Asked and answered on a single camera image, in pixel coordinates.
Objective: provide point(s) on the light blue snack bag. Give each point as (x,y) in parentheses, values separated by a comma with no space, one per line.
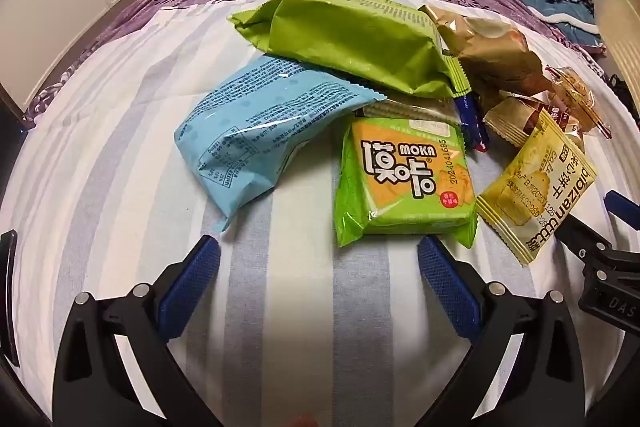
(250,127)

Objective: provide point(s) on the small yellow cake packet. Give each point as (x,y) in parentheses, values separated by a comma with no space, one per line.
(580,99)

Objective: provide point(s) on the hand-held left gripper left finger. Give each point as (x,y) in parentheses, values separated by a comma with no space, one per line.
(192,287)

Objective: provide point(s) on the brown waffle packet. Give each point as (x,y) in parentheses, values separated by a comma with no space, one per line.
(490,52)
(515,117)

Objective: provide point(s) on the large green snack bag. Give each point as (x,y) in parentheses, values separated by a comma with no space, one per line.
(350,42)

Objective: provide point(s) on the blue fleece blanket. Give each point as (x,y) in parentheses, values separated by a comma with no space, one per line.
(560,17)

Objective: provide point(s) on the blue red cracker packet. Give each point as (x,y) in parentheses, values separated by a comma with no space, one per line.
(472,122)

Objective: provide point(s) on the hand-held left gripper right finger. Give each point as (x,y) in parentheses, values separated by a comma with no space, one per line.
(450,287)

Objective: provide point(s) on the striped bed sheet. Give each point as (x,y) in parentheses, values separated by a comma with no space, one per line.
(125,157)

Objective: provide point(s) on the yellow biscuit packet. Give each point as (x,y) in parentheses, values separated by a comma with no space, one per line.
(530,187)

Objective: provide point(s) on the green square cracker packet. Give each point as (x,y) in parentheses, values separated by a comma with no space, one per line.
(400,177)

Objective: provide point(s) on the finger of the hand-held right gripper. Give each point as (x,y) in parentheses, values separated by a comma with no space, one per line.
(582,239)
(622,209)

